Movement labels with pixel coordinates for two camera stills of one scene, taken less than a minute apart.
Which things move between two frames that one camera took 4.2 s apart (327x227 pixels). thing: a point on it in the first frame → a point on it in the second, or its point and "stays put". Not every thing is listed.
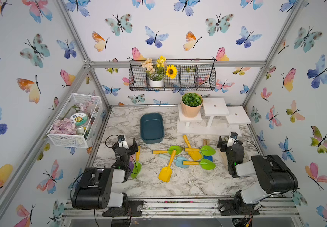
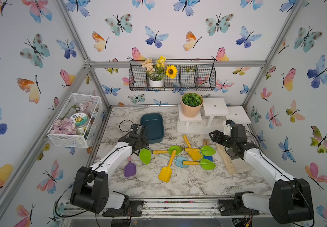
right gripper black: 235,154 → 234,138
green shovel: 206,163 stays put
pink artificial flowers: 64,126 stays put
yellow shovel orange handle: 165,173 stays put
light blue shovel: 178,161 stays put
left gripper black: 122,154 → 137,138
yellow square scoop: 195,155 stays put
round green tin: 81,119 stays put
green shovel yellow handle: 137,169 → 145,155
